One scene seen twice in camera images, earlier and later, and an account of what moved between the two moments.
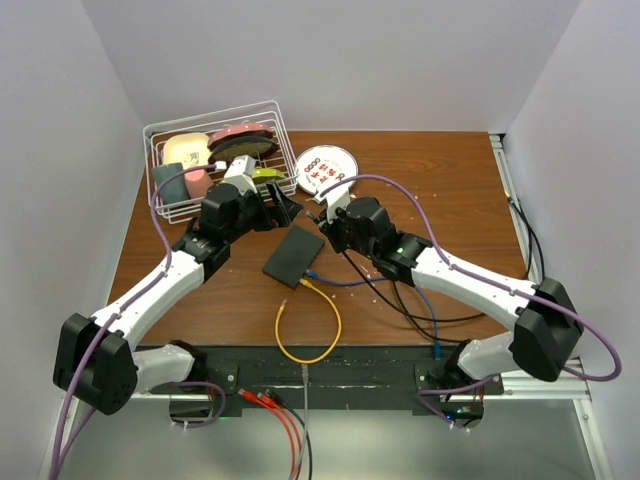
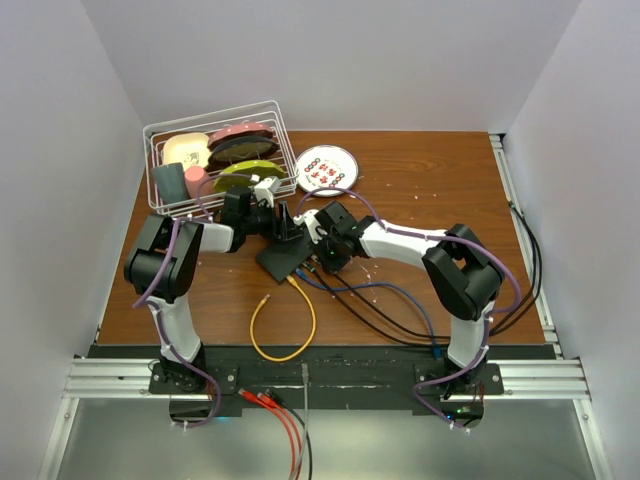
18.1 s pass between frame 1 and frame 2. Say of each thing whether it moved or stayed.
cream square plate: stayed
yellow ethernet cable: moved
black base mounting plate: stayed
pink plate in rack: stayed
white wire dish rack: stayed
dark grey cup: stayed
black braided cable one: moved
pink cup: stayed
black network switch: moved
